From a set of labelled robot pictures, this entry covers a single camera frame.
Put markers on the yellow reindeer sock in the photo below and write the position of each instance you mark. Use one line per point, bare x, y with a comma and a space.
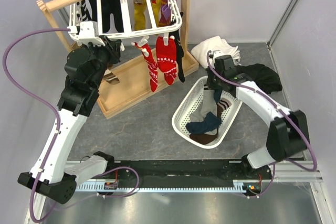
139, 16

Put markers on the black sock white stripes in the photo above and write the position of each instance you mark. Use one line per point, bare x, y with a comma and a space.
87, 10

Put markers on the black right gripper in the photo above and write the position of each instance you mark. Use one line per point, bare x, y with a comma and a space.
211, 85

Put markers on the white perforated laundry basket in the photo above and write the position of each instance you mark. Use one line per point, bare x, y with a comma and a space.
191, 102

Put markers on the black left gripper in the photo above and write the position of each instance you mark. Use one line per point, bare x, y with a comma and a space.
113, 48

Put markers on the crumpled black cloth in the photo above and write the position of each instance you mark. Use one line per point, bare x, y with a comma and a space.
264, 77

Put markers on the brown sock in basket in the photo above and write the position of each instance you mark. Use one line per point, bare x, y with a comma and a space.
205, 139

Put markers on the red patterned Christmas sock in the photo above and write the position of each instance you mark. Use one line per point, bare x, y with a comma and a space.
166, 59

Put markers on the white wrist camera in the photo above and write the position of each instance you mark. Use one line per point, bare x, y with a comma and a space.
88, 33
216, 53

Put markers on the white plastic clip hanger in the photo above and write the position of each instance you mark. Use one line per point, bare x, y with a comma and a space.
129, 32

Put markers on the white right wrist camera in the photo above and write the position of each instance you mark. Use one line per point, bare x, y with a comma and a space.
216, 53

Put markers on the purple striped sock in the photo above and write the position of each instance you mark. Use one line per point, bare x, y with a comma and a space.
165, 12

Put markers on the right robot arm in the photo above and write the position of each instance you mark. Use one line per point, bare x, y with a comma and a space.
287, 130

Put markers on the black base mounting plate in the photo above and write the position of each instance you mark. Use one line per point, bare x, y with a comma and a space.
193, 175

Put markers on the navy blue sock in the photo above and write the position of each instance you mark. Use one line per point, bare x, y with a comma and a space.
210, 123
217, 95

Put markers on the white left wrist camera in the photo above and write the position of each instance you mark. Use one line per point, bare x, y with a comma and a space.
88, 33

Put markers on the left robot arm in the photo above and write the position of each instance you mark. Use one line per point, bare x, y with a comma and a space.
85, 68

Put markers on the aluminium rail frame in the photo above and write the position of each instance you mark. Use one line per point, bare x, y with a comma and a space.
294, 171

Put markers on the plain black sock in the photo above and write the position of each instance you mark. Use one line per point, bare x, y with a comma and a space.
108, 8

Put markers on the grey sock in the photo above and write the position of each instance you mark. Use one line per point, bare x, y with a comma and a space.
208, 104

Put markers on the folded white towel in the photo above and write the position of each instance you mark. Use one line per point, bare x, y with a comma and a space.
218, 47

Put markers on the brown striped sock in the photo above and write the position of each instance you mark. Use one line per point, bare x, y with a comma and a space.
110, 77

